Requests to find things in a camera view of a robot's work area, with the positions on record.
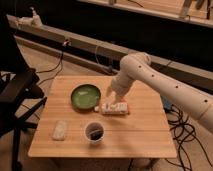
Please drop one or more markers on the black office chair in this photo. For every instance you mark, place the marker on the black office chair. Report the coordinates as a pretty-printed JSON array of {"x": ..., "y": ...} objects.
[{"x": 17, "y": 82}]

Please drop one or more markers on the blue power adapter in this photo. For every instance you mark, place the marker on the blue power adapter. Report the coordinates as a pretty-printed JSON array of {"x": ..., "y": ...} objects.
[{"x": 166, "y": 104}]

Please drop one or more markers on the white spray bottle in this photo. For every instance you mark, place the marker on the white spray bottle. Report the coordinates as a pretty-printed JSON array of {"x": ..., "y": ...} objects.
[{"x": 34, "y": 20}]

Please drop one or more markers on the white paper cup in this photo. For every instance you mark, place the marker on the white paper cup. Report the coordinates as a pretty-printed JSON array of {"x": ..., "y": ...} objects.
[{"x": 94, "y": 132}]

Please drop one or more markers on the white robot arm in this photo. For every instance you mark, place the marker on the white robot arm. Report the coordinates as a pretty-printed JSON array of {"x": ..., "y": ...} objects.
[{"x": 136, "y": 66}]

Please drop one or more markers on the white red toy box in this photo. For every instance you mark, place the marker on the white red toy box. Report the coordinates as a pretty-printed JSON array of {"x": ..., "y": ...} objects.
[{"x": 120, "y": 108}]

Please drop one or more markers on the wooden table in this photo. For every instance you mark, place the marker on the wooden table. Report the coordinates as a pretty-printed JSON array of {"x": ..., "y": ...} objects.
[{"x": 143, "y": 133}]

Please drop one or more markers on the green ceramic bowl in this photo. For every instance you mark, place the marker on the green ceramic bowl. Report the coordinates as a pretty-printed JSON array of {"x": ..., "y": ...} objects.
[{"x": 85, "y": 97}]

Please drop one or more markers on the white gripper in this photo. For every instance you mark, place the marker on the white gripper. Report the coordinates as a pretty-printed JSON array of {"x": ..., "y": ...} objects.
[{"x": 120, "y": 87}]

